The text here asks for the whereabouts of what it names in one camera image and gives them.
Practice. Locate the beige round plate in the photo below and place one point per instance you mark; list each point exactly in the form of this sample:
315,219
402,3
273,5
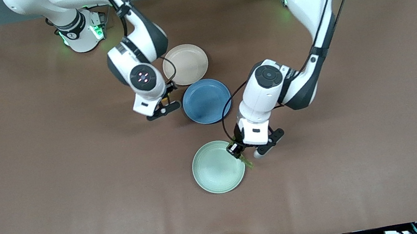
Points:
189,63

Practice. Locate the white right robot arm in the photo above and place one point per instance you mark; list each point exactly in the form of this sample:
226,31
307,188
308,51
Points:
121,61

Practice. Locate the green lettuce leaf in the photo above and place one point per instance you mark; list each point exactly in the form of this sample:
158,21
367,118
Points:
246,162

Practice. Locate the blue round plate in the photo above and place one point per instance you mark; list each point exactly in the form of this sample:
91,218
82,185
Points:
206,102

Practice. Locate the light green round plate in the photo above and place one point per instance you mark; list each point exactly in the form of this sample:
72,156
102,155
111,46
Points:
217,170

